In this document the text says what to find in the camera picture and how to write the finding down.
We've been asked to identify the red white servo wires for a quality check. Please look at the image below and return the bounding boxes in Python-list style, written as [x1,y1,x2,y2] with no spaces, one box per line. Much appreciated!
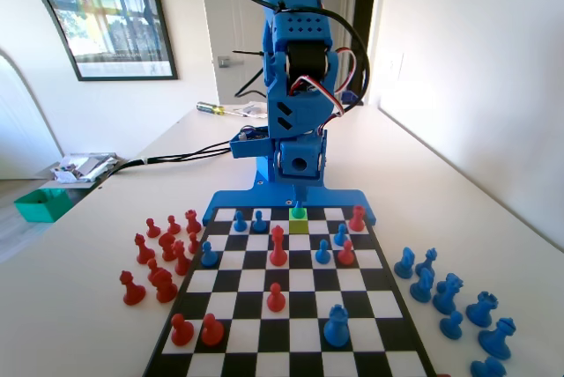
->
[288,48,359,132]

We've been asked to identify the red chess queen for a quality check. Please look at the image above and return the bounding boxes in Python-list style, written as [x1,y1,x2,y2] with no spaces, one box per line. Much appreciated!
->
[269,225,289,268]

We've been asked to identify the black and white chessboard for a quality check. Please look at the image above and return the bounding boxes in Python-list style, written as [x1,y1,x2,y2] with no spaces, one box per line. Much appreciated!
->
[141,205,437,377]

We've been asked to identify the pile of papers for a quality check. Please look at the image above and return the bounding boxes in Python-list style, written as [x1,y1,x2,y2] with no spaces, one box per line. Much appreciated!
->
[50,152,120,184]

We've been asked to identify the thick black camera cable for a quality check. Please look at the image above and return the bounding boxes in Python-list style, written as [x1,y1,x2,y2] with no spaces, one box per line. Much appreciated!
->
[216,0,372,113]

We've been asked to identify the blue base plate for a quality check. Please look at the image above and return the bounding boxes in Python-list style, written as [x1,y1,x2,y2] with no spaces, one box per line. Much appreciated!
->
[201,172,379,226]

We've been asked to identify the framed colourful poster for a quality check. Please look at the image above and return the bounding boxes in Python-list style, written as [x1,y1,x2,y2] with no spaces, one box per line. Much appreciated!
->
[0,0,180,82]

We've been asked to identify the green plastic box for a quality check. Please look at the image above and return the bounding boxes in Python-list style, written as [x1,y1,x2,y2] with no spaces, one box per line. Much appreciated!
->
[13,188,74,224]

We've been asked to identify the blue chess knight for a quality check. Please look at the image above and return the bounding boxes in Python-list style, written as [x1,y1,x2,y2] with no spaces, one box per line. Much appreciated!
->
[393,247,417,280]
[409,267,435,304]

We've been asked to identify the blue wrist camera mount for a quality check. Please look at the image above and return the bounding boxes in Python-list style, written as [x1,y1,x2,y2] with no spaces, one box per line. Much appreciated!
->
[228,129,277,159]

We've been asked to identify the white door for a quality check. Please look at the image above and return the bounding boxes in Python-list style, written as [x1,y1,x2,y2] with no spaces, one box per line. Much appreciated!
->
[197,0,353,107]

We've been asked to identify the black table cable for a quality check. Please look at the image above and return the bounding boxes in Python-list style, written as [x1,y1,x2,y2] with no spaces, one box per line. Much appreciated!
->
[99,145,233,184]
[99,140,233,182]

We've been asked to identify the yellow black screwdriver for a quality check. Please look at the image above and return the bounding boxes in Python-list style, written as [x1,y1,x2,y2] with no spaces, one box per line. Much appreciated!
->
[196,101,248,119]

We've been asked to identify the thin black cable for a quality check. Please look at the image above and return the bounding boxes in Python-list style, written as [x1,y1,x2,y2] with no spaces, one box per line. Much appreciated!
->
[234,67,268,100]

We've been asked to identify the red chess rook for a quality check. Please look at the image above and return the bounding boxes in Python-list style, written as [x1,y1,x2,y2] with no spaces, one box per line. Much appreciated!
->
[348,204,367,233]
[184,209,203,235]

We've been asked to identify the blue chess rook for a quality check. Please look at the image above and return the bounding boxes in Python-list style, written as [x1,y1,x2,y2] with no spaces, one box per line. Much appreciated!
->
[323,304,351,349]
[465,291,500,329]

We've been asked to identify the white paper booklet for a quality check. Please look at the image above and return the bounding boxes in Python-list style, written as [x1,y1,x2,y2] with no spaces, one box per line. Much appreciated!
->
[226,101,268,121]

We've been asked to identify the white arched panel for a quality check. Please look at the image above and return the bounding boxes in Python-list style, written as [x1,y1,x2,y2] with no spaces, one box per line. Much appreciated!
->
[0,48,65,181]

